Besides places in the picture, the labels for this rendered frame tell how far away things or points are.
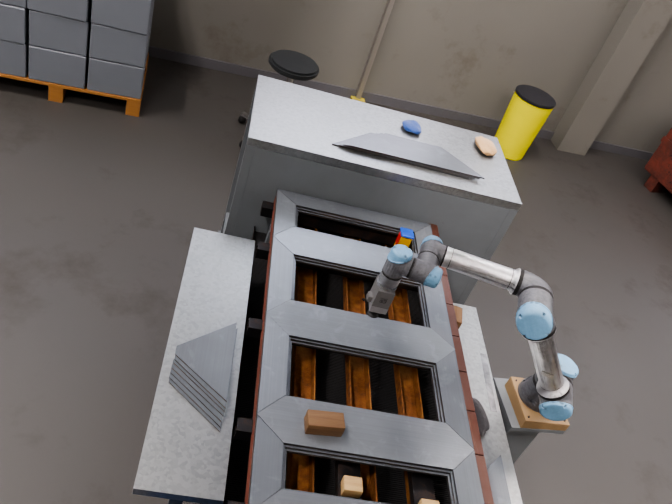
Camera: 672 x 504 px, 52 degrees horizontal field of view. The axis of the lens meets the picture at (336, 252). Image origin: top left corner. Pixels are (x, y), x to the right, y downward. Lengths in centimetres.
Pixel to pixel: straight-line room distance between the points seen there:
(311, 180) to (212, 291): 76
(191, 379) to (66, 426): 93
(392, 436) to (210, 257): 104
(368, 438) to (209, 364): 58
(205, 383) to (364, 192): 127
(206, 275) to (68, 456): 93
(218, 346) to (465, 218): 143
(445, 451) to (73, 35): 349
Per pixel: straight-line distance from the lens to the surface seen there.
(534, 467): 371
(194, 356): 238
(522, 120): 591
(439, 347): 267
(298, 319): 252
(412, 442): 233
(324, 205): 309
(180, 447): 222
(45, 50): 486
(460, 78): 615
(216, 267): 276
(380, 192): 316
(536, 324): 235
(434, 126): 363
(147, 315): 356
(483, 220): 333
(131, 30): 470
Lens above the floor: 261
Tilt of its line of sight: 38 degrees down
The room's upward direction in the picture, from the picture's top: 21 degrees clockwise
